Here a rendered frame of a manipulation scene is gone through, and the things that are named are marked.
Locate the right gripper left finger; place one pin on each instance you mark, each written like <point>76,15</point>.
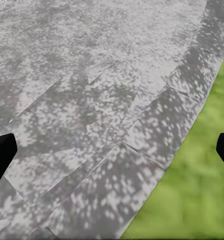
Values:
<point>8,149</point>

